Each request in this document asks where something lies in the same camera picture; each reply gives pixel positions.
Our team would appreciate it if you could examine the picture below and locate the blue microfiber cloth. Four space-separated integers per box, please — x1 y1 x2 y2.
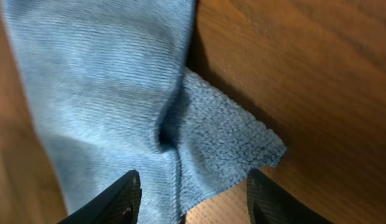
1 0 286 223

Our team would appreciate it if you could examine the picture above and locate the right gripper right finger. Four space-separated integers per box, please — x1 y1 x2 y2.
246 169 330 224

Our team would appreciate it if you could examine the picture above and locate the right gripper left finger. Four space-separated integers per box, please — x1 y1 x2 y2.
59 170 142 224

